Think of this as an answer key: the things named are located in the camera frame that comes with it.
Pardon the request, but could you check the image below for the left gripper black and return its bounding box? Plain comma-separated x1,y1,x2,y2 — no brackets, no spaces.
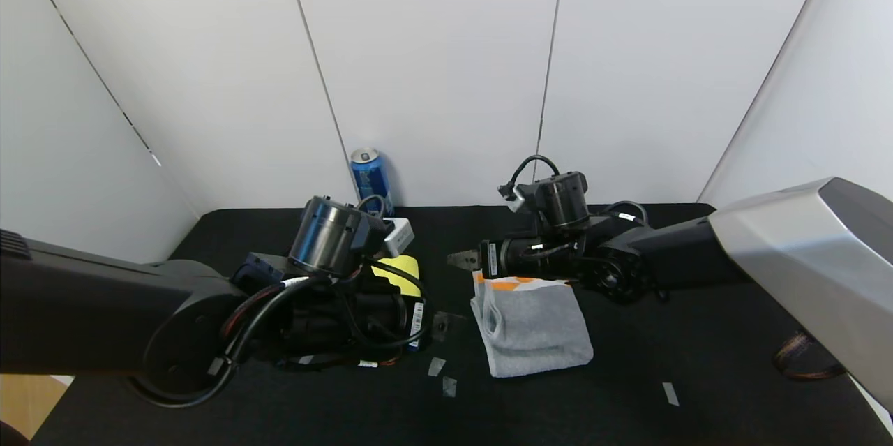
354,292,468,353

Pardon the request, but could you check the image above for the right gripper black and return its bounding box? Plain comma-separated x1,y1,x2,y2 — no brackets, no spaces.
446,237,543,279

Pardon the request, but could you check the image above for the yellow microfibre towel black edge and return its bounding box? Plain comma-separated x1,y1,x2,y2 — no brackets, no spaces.
370,255,421,299

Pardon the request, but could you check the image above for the grey towel with orange marks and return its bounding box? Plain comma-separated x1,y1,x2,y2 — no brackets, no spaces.
469,271,595,380

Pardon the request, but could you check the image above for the blue soda can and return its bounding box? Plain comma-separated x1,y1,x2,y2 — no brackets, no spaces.
351,148,396,218

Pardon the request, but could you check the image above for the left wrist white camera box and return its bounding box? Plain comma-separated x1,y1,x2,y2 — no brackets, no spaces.
382,217,416,259

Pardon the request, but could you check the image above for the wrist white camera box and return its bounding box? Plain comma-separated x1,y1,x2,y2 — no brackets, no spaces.
497,184,526,214
382,217,416,259

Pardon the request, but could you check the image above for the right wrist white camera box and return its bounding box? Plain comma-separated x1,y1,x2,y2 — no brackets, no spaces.
497,184,526,214

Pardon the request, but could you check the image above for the left arm labelled thin cable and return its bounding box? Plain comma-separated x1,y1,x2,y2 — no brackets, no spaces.
276,354,402,371

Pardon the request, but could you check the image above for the left wrist camera black cable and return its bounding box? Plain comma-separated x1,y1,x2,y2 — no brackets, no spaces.
335,193,430,350

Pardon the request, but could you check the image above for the wrist camera black cable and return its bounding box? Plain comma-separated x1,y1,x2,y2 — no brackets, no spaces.
335,193,430,350
507,154,562,190

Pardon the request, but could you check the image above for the right wrist camera black cable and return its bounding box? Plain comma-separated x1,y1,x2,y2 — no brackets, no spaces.
507,154,562,190

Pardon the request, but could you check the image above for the right arm labelled black cable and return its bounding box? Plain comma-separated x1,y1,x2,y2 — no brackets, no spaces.
601,200,650,228

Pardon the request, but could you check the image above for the black orange cable bundle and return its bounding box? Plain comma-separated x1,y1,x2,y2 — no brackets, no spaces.
772,332,847,382

